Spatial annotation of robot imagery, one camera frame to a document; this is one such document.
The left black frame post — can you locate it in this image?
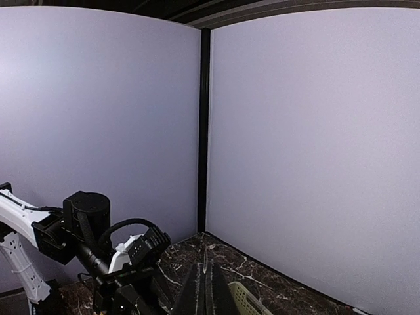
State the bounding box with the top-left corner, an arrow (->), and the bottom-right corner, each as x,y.
197,28 -> 211,233

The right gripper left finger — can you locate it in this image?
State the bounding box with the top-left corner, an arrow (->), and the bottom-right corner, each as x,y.
171,262 -> 205,315

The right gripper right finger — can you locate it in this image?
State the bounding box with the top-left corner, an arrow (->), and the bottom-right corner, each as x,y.
205,259 -> 238,315

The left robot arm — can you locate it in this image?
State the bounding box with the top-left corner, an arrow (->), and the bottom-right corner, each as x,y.
1,183 -> 173,314

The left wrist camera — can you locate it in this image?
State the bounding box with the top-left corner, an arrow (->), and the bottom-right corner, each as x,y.
108,226 -> 171,274

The beige plastic basket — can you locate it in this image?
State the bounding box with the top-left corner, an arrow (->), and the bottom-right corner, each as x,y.
228,282 -> 272,315

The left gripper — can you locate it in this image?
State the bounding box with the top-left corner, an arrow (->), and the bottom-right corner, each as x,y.
93,265 -> 174,315

